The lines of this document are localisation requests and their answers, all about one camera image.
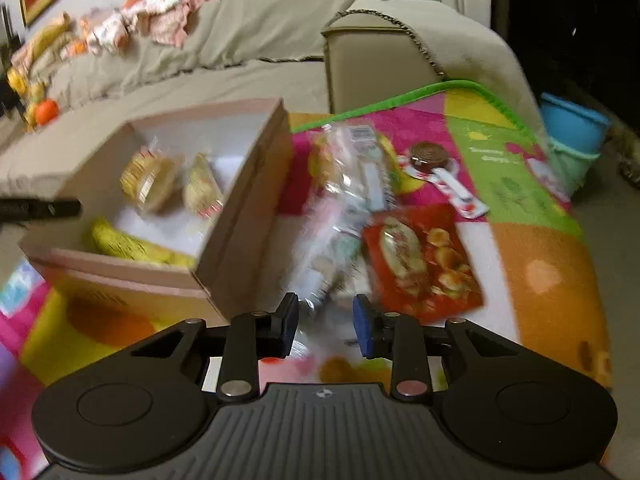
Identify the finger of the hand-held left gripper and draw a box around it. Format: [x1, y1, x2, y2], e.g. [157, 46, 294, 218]
[0, 199, 82, 222]

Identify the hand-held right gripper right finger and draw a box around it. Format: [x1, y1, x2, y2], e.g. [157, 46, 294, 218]
[353, 294, 506, 402]

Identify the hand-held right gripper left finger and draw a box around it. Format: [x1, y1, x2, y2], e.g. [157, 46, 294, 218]
[131, 292, 299, 402]

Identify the clear white snack packet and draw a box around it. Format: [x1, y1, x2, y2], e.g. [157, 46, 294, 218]
[294, 200, 373, 313]

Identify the red snack packet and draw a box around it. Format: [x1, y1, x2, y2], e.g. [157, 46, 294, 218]
[361, 205, 485, 325]

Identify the brown cardboard box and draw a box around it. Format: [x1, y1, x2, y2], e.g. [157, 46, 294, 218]
[19, 97, 295, 328]

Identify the yellow snack packet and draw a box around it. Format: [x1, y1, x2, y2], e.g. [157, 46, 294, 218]
[90, 216, 199, 269]

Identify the orange toy ball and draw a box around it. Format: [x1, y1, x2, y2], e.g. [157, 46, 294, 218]
[32, 98, 61, 127]

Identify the round bread packet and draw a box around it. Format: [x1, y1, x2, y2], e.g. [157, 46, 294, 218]
[120, 151, 182, 214]

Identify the yellow toy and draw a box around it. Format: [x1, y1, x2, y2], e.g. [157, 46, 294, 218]
[5, 66, 46, 102]

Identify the pale bread packet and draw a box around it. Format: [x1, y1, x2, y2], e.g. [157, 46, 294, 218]
[182, 152, 226, 219]

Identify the banana plush toy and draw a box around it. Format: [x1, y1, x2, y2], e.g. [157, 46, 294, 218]
[12, 11, 74, 68]

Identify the colourful cartoon play mat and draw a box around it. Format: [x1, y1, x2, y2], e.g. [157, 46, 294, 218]
[0, 80, 613, 461]

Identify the pile of pink clothes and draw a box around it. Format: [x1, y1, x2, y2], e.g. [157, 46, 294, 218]
[79, 0, 223, 57]

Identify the beige sofa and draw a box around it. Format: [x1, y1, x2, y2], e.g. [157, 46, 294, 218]
[0, 0, 501, 201]

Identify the green plastic bucket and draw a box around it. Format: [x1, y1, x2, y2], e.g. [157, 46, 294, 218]
[547, 141, 601, 197]

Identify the blue plastic bucket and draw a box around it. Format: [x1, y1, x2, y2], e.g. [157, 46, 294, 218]
[540, 92, 612, 155]

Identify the beige throw blanket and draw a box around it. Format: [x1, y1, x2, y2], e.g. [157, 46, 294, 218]
[322, 0, 547, 136]

